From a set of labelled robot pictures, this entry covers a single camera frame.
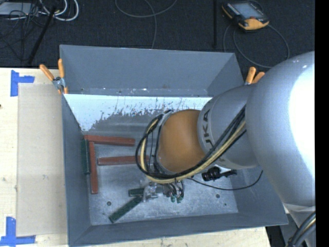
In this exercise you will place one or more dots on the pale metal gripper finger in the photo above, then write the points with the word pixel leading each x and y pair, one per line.
pixel 150 188
pixel 148 197

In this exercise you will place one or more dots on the dark green flat block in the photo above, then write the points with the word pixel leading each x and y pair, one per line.
pixel 123 210
pixel 85 156
pixel 135 192

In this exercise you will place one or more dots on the red-brown flat block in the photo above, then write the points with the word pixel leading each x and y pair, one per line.
pixel 115 160
pixel 110 140
pixel 93 168

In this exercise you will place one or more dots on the pale wood flat board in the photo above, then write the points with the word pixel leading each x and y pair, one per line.
pixel 38 150

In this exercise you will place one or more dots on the grey metal bin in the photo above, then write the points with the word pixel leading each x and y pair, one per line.
pixel 144 68

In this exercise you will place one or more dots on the black cylinder on white bracket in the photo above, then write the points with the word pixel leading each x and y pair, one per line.
pixel 211 175

